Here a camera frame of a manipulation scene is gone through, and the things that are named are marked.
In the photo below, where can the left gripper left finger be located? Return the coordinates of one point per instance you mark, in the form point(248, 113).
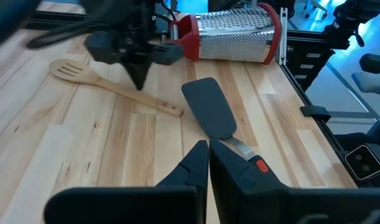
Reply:
point(130, 205)

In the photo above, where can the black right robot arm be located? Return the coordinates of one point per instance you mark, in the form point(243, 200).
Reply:
point(147, 11)

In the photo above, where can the light wooden slotted spatula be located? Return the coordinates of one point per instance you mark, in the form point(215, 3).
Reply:
point(71, 71)

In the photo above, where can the red steel box grater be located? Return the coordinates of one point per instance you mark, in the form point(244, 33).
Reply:
point(233, 37)

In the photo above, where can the black stereo camera box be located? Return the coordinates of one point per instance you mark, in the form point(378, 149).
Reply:
point(364, 161)

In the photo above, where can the black square turner spatula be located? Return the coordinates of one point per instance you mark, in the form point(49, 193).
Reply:
point(208, 105)

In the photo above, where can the blue-grey chair seat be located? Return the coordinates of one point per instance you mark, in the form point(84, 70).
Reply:
point(370, 83)

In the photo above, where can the silver aluminium post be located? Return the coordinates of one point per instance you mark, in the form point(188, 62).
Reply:
point(283, 34)

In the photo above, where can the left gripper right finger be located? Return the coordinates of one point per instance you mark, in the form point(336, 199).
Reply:
point(301, 205)

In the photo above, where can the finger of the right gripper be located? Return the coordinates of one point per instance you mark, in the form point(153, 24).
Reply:
point(168, 54)
point(102, 46)

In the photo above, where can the black tripod device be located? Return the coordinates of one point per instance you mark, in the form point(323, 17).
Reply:
point(348, 21)

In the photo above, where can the black table edge clip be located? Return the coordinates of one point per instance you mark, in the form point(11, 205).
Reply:
point(315, 112)

